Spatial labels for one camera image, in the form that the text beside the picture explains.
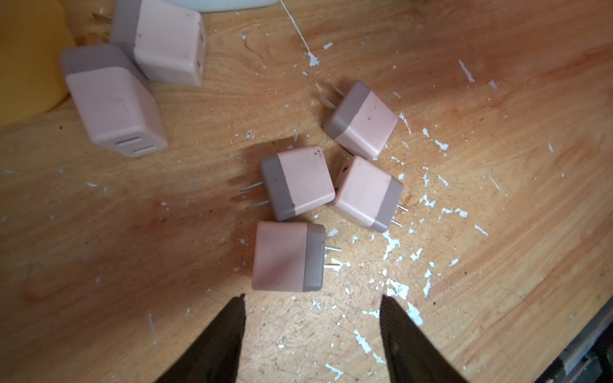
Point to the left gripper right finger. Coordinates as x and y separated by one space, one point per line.
410 356

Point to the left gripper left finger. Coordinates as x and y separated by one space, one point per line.
214 356

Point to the pink plug beside yellow box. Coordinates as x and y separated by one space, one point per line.
113 100

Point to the pink plug near yellow box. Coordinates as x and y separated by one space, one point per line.
164 41

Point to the yellow storage box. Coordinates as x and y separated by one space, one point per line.
33 33

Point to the white storage box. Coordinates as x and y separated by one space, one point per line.
209 6

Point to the pink plug bottom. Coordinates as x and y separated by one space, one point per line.
289 256

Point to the pink plug centre middle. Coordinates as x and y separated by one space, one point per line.
366 195

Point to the pink plug centre left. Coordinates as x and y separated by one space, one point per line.
297 181

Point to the pink plug centre upper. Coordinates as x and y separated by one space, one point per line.
362 123

